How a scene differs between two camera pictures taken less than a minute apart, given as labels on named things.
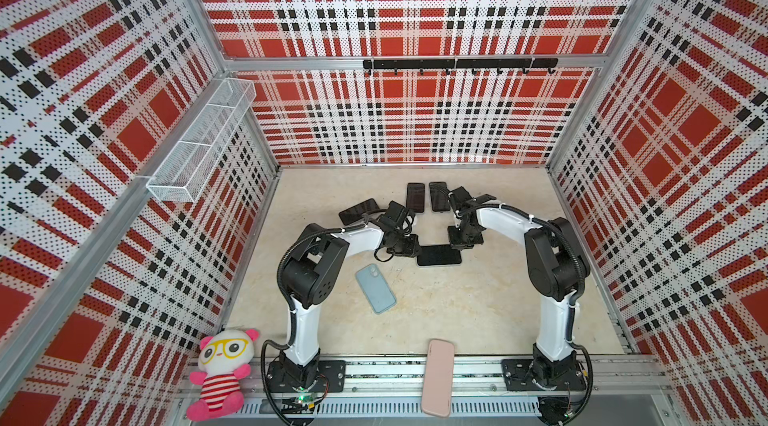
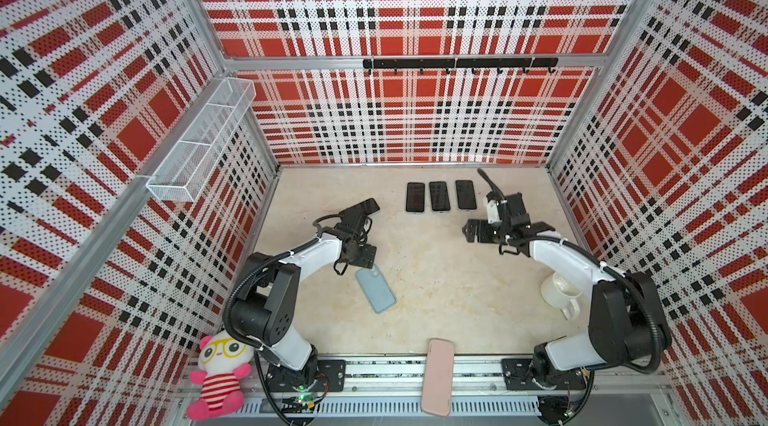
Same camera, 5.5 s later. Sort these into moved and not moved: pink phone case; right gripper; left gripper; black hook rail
Moved: left gripper; right gripper
Not moved: black hook rail; pink phone case
